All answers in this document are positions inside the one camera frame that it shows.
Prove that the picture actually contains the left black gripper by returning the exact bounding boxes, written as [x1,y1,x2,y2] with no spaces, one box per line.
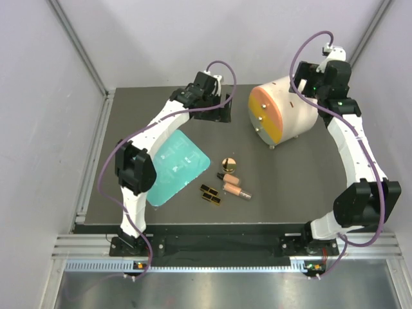
[194,91,230,123]

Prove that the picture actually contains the yellow drawer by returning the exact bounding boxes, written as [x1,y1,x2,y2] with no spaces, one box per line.
[248,96,283,144]

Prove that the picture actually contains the orange drawer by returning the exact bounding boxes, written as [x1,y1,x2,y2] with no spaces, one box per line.
[248,86,283,143]

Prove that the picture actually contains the white cylindrical drawer organizer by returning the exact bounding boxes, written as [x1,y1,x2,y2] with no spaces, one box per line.
[248,76,318,149]

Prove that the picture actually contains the foundation bottle black pump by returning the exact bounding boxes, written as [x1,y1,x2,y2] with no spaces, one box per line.
[216,173,241,186]

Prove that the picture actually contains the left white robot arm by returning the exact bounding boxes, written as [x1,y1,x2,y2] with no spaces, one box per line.
[115,71,231,256]

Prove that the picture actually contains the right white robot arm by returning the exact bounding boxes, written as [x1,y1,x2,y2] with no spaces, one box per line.
[289,60,402,255]

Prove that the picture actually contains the gold round compact jar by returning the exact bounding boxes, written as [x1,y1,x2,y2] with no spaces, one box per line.
[221,157,237,174]

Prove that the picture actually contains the teal packaged sheet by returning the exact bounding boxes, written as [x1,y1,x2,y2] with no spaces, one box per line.
[147,130,211,207]

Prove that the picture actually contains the black gold lipstick middle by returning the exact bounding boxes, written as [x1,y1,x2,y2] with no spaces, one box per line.
[202,192,215,200]

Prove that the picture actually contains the black gold lipstick lower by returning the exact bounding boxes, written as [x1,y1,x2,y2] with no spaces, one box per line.
[204,196,221,206]

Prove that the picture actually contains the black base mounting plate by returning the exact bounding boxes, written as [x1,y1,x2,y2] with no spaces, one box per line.
[110,232,339,259]

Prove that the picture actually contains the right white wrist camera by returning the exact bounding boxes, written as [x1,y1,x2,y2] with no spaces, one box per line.
[322,43,346,61]

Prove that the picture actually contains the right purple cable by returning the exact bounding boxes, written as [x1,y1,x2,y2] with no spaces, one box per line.
[289,30,386,280]

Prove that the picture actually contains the purple cable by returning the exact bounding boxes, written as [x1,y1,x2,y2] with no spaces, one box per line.
[97,60,238,279]
[289,30,386,280]

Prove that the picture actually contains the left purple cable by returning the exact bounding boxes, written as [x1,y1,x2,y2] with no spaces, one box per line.
[97,60,238,279]

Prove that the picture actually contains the grey slotted cable duct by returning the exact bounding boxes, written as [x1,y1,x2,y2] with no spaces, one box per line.
[64,258,324,274]

